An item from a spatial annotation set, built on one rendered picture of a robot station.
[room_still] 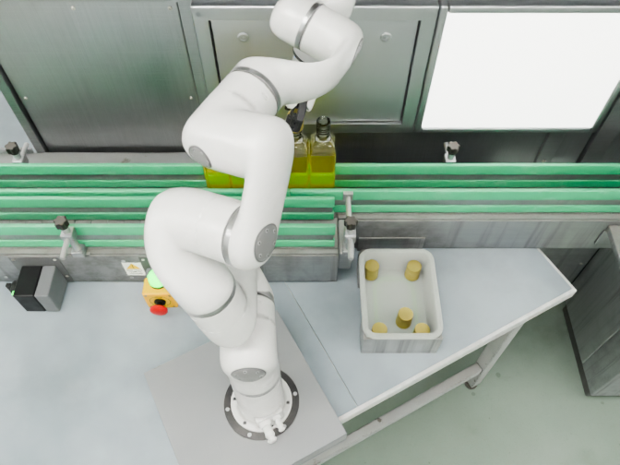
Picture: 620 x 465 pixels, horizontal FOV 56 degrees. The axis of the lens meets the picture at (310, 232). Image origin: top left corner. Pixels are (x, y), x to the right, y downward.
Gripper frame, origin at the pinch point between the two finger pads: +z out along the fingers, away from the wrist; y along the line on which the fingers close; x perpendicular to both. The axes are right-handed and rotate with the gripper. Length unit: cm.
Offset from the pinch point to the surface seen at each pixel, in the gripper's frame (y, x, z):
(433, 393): 23, 65, 84
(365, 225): 4.7, 23.9, 26.5
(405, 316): 26, 33, 29
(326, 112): -13.8, 9.8, 11.0
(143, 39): -16.7, -31.3, 3.9
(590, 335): 4, 117, 69
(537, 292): 16, 67, 26
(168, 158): -13.6, -24.1, 36.6
